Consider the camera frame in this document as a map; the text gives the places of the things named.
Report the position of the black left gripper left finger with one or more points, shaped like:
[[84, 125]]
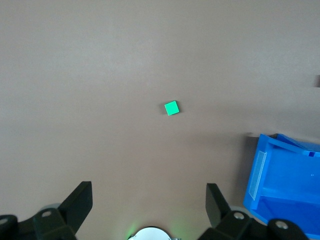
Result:
[[72, 207]]

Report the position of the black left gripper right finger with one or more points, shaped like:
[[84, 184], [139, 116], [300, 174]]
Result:
[[220, 210]]

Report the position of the green cube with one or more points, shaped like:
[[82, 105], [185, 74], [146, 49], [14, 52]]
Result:
[[172, 108]]

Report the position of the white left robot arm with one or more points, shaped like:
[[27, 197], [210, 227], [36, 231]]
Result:
[[152, 234]]

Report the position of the blue plastic storage bin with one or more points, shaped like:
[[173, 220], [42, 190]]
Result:
[[287, 175]]

